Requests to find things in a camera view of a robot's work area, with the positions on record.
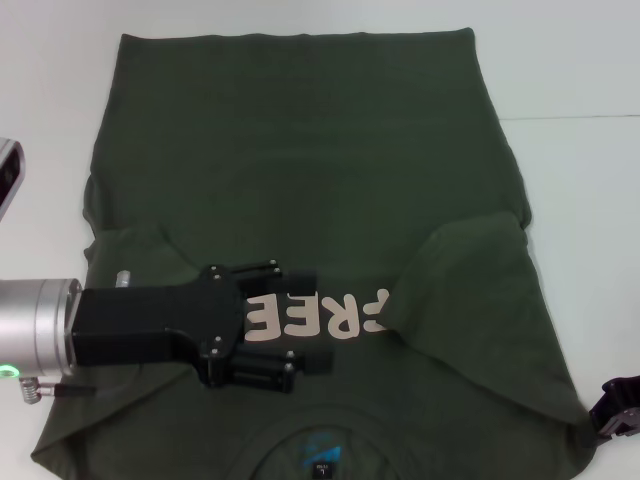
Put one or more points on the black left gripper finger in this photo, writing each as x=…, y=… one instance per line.
x=265, y=372
x=300, y=281

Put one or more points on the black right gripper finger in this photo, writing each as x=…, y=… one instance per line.
x=620, y=397

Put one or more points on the dark green FREE t-shirt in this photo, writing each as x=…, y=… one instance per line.
x=300, y=125

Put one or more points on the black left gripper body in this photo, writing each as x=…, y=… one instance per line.
x=150, y=320

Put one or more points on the silver cylinder plug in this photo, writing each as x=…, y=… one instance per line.
x=123, y=280

